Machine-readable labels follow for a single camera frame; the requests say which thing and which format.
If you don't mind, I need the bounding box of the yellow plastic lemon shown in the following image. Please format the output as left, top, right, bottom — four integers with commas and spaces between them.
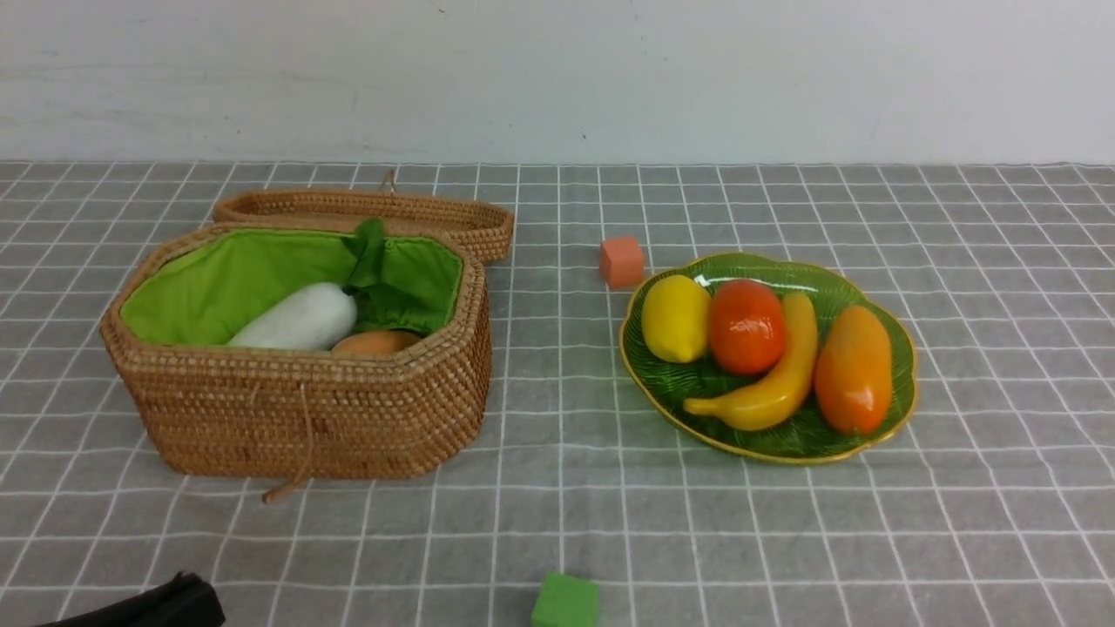
640, 274, 712, 364

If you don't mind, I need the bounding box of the brown orange potato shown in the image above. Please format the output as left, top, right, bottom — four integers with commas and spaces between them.
332, 329, 421, 354

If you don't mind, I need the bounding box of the orange persimmon with green top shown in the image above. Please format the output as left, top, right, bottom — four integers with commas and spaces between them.
707, 279, 786, 377

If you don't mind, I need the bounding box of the yellow plastic banana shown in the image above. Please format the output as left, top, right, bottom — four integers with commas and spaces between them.
682, 291, 820, 432

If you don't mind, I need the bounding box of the white radish with green leaves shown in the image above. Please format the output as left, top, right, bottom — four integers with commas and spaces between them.
227, 219, 386, 354

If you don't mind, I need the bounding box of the orange yellow mango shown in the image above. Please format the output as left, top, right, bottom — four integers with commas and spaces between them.
814, 305, 893, 437

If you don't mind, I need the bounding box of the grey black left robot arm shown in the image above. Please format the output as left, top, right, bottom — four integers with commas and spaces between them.
51, 571, 226, 626

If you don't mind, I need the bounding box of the orange foam cube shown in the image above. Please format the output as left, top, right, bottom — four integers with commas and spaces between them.
598, 235, 644, 290

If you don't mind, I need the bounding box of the green leaf-shaped plate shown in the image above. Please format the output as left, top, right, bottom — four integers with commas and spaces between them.
618, 253, 919, 467

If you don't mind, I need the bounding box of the woven wicker basket green lining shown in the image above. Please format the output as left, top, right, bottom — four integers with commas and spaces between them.
99, 223, 491, 502

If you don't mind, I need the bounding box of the green foam cube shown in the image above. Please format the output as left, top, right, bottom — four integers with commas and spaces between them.
530, 571, 601, 627

